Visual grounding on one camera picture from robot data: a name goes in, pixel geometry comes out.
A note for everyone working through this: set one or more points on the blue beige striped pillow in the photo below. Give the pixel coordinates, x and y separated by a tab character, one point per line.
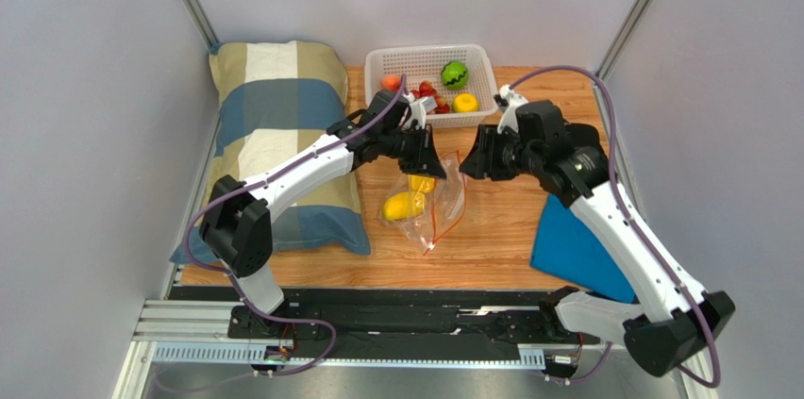
275	100

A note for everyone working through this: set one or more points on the yellow fake bell pepper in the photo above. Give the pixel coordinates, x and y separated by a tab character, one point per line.
422	184

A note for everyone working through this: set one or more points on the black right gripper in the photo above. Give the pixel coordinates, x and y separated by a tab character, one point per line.
495	153

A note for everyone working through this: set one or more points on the blue cloth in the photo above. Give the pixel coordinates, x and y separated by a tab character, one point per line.
566	248

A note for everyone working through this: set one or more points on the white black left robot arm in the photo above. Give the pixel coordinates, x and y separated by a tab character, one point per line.
237	223

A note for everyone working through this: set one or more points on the right aluminium frame post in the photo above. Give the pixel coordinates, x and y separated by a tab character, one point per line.
635	15

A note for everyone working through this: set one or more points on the clear zip top bag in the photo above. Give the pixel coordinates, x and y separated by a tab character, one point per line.
444	211

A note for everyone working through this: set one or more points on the green fake watermelon ball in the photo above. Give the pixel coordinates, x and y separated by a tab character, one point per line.
454	75

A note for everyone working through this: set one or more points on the orange fake peach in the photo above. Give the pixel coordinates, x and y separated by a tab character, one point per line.
391	83

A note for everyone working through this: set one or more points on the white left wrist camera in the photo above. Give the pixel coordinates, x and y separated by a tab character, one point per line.
416	117

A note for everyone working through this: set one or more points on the yellow fake lemon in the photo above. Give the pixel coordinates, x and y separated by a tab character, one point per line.
404	205

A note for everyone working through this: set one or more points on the red fake lychee bunch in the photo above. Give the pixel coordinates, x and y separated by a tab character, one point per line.
427	90

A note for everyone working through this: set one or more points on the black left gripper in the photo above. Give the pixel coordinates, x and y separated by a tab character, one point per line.
427	160

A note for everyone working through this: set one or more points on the black cap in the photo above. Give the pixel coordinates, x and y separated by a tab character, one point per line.
583	135

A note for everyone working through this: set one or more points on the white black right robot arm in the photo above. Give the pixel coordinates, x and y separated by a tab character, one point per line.
674	317

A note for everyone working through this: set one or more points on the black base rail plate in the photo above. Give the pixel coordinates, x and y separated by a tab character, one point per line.
407	325

